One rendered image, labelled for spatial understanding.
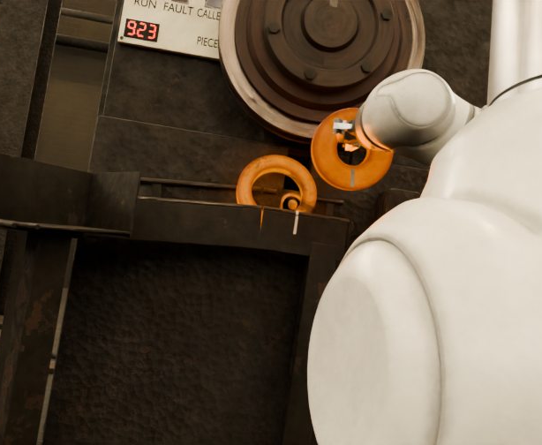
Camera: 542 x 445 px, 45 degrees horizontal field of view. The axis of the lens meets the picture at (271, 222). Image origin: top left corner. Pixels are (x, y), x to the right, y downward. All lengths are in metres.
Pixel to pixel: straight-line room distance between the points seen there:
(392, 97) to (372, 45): 0.60
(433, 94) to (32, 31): 3.63
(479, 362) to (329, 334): 0.08
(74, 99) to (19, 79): 3.66
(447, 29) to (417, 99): 0.94
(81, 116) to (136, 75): 6.19
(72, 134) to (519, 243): 7.61
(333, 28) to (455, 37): 0.44
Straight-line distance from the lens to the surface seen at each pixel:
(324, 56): 1.43
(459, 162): 0.31
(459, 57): 1.77
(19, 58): 4.28
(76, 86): 7.91
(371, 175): 1.24
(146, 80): 1.64
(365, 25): 1.47
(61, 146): 7.80
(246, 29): 1.49
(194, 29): 1.65
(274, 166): 1.50
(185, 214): 1.42
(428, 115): 0.85
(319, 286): 1.44
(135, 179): 1.22
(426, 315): 0.24
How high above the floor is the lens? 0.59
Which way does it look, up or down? 4 degrees up
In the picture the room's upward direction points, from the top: 9 degrees clockwise
